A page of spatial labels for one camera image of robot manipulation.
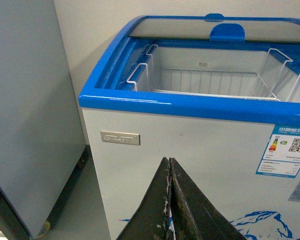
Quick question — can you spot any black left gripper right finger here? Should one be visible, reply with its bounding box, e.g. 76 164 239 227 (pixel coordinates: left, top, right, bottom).
169 158 245 240

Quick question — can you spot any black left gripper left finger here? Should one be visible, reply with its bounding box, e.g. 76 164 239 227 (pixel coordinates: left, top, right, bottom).
117 157 171 240

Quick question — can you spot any white wire freezer basket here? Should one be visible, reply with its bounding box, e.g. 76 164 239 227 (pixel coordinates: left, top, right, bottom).
125 44 298 102

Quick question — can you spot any grey upright display fridge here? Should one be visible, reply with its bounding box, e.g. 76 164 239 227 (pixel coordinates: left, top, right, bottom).
0 0 86 240

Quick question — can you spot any rear sliding glass lid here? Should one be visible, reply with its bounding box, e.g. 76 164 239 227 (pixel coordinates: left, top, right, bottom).
144 13 300 25

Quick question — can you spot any silver brand nameplate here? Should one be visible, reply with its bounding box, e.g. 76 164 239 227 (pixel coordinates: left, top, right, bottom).
100 131 141 146

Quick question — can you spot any sliding glass lid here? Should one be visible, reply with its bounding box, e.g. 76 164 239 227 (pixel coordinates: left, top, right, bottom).
129 18 300 43
144 13 300 25

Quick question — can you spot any white blue chest freezer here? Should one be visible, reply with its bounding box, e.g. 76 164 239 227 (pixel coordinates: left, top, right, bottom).
78 15 300 240

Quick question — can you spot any blue energy label sticker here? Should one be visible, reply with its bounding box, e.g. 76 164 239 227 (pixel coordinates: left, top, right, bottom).
256 124 300 179

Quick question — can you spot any front sliding glass lid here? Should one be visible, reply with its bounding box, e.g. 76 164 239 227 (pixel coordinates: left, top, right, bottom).
129 18 300 43

